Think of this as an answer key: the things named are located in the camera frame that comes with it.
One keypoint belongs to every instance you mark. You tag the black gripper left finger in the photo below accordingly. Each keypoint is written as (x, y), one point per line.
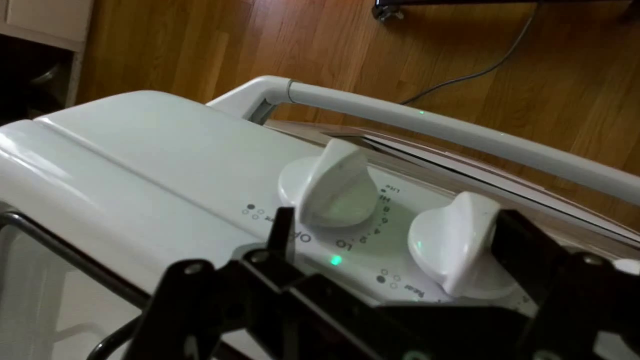
(221, 301)

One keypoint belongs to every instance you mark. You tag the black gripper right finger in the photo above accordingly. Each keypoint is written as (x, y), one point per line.
(567, 293)

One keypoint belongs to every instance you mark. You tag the white toaster oven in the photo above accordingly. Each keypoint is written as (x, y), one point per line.
(167, 166)

